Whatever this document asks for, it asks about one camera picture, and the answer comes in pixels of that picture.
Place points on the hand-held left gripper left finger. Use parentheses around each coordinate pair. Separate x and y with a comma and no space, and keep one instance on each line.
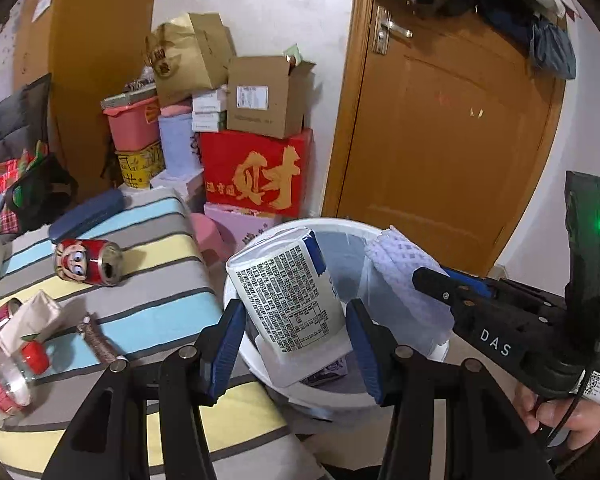
(225,345)

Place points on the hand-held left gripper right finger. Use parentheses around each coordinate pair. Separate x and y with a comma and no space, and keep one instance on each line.
(365,355)

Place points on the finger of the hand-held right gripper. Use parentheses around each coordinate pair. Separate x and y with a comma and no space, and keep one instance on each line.
(455,300)
(472,281)

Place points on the white foam mesh sleeve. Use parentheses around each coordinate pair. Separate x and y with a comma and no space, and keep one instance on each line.
(405,270)

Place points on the white round trash bin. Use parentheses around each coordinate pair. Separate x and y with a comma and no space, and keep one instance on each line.
(325,402)

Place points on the white printed paper cup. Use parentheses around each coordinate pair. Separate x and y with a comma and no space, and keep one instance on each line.
(280,295)

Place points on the red cartoon drink can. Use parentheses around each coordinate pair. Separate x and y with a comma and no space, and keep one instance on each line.
(80,260)

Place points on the beige paper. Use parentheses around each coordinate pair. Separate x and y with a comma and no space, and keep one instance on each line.
(32,317)

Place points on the clear plastic bottle red label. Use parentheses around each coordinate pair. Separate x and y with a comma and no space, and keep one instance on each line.
(5,390)

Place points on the person's right hand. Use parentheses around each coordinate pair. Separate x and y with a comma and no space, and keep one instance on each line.
(550,416)

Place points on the clear plastic bin liner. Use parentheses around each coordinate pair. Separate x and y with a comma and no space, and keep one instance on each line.
(350,247)

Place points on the striped bed sheet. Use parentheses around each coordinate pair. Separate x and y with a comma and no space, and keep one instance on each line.
(145,270)

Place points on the pink plastic stool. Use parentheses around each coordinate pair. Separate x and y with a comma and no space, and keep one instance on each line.
(207,235)

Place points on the purple floral box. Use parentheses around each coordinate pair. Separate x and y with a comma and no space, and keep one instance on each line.
(230,225)

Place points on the wooden door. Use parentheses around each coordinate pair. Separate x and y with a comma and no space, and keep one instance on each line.
(445,135)

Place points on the white flat open box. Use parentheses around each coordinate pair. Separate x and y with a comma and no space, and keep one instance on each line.
(175,182)

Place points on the blue glasses case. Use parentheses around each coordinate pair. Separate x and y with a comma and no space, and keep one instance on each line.
(85,217)

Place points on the red gold-print box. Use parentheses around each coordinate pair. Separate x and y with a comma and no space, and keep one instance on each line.
(220,155)

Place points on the yellow printed box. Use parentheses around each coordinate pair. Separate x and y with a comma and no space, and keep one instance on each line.
(140,167)

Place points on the lavender container pink lid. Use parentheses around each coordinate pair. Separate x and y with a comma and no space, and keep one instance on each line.
(177,145)

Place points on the small white carton box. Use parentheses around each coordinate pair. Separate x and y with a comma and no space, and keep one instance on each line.
(209,101)
(208,117)
(208,127)

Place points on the open cardboard box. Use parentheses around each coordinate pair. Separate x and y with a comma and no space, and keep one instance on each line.
(280,120)

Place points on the black bag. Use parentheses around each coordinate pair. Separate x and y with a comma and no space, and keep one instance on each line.
(45,195)

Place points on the pink storage bin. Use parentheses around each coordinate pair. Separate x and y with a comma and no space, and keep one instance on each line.
(130,130)

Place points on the dark blue hanging jacket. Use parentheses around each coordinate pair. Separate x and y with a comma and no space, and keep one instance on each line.
(550,45)

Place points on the grey patterned flat box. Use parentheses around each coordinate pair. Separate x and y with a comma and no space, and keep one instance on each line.
(130,92)

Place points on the brown paper bag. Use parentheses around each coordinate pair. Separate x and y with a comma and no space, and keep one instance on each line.
(195,70)

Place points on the red plaid bag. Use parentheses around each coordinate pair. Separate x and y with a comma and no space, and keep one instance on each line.
(0,175)

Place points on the green paper card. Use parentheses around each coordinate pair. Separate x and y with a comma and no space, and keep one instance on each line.
(292,52)

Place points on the grey quilted cushion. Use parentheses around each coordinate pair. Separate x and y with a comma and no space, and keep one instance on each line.
(15,120)

